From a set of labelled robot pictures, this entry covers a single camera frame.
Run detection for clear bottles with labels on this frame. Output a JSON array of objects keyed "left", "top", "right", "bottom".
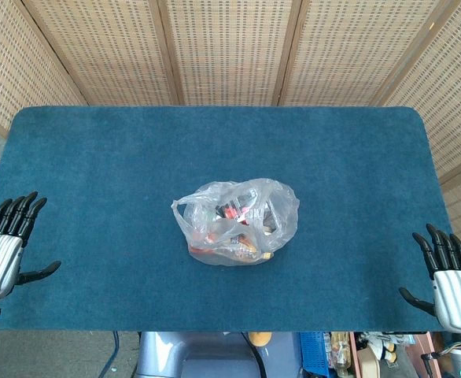
[{"left": 330, "top": 332, "right": 352, "bottom": 378}]

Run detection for blue table mat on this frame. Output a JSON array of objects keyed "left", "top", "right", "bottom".
[{"left": 0, "top": 106, "right": 458, "bottom": 332}]

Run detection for blue plastic crate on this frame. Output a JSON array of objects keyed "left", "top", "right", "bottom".
[{"left": 299, "top": 332, "right": 331, "bottom": 378}]

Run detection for red snack package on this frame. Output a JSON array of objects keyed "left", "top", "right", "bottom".
[{"left": 218, "top": 206, "right": 247, "bottom": 222}]

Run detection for woven bamboo folding screen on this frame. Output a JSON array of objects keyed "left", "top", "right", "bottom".
[{"left": 0, "top": 0, "right": 461, "bottom": 253}]

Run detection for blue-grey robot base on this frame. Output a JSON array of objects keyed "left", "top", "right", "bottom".
[{"left": 135, "top": 332, "right": 304, "bottom": 378}]

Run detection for orange round object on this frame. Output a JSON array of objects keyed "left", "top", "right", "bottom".
[{"left": 248, "top": 332, "right": 273, "bottom": 347}]

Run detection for light wooden board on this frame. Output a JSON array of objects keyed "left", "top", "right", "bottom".
[{"left": 356, "top": 346, "right": 381, "bottom": 378}]

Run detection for clear plastic bag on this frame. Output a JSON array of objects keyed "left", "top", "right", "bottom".
[{"left": 171, "top": 177, "right": 301, "bottom": 268}]

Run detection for blue floor cable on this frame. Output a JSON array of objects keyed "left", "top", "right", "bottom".
[{"left": 98, "top": 331, "right": 120, "bottom": 378}]

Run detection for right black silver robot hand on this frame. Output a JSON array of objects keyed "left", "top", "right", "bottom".
[{"left": 398, "top": 223, "right": 461, "bottom": 335}]

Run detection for orange-label bottle with yellow cap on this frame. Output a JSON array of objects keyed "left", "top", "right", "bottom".
[{"left": 222, "top": 235, "right": 275, "bottom": 263}]

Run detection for pink box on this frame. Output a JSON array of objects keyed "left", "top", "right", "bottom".
[{"left": 405, "top": 332, "right": 442, "bottom": 378}]

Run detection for black base cable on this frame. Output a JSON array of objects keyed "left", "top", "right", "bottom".
[{"left": 241, "top": 332, "right": 266, "bottom": 378}]

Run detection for white plush toy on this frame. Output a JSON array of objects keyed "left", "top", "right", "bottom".
[{"left": 358, "top": 332, "right": 399, "bottom": 363}]

